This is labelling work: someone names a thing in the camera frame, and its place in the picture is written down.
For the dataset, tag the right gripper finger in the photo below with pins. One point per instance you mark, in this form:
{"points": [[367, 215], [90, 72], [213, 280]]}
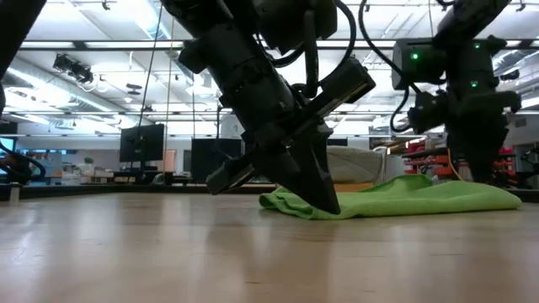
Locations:
{"points": [[492, 151], [471, 155]]}

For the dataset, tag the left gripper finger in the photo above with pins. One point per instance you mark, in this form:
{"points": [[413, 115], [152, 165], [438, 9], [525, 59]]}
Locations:
{"points": [[286, 172], [318, 168]]}

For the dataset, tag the light blue microfiber towel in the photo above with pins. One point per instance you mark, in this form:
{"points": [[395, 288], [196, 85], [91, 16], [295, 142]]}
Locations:
{"points": [[353, 164]]}

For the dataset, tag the green microfiber towel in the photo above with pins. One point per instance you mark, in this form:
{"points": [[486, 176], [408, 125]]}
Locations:
{"points": [[400, 200]]}

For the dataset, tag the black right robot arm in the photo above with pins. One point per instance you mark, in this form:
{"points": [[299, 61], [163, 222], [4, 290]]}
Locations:
{"points": [[463, 63]]}

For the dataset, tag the red bin shelving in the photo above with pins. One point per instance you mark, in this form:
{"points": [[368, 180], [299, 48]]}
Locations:
{"points": [[429, 162]]}

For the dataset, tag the white box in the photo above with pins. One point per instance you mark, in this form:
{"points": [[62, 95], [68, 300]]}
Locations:
{"points": [[231, 126]]}

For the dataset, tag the black partition panels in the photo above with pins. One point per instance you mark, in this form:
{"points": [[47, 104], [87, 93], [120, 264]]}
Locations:
{"points": [[215, 162]]}

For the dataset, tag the black monitor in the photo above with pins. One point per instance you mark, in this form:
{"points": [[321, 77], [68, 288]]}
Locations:
{"points": [[143, 143]]}

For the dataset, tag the black aluminium table frame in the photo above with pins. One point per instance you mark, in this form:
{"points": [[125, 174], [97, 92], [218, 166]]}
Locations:
{"points": [[126, 190]]}

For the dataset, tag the black ceiling camera cluster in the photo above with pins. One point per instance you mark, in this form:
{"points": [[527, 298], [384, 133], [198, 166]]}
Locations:
{"points": [[73, 67]]}

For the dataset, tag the silver frame bracket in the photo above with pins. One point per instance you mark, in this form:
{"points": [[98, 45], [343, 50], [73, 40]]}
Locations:
{"points": [[14, 193]]}

